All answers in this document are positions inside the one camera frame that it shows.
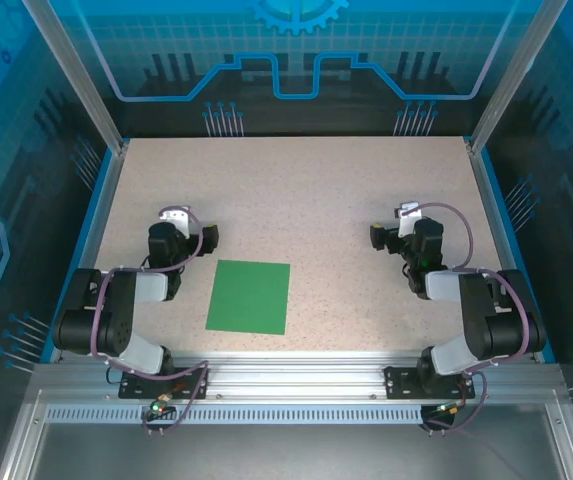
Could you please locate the green paper sheet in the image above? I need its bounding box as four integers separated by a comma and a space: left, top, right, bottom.
205, 259, 292, 335

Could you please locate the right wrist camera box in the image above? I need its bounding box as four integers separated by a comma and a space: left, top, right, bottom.
395, 201, 425, 239

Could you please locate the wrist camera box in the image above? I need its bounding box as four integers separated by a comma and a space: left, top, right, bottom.
395, 201, 425, 239
158, 204, 191, 236

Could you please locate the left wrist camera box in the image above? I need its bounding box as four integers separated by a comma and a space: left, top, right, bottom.
158, 204, 191, 236

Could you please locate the aluminium side rail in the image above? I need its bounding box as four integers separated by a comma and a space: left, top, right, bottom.
467, 144, 558, 364
48, 144, 128, 364

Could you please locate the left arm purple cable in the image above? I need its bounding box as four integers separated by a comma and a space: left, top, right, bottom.
89, 204, 211, 435

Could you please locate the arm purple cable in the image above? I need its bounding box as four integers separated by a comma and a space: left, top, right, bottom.
399, 201, 537, 434
89, 204, 211, 435

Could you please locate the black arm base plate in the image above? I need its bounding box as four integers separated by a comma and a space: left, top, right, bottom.
383, 366, 477, 400
118, 366, 211, 400

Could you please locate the aluminium mounting rail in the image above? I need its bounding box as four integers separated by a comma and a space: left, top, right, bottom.
33, 349, 562, 404

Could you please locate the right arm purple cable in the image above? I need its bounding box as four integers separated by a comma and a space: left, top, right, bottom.
399, 201, 537, 434

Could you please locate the cable connector with LED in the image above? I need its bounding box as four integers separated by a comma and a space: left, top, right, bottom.
148, 392, 175, 417
433, 399, 467, 417

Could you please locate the slotted cable duct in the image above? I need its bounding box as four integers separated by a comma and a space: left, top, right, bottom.
45, 405, 425, 425

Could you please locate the aluminium frame post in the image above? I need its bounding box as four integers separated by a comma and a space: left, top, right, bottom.
467, 0, 572, 155
20, 0, 130, 154

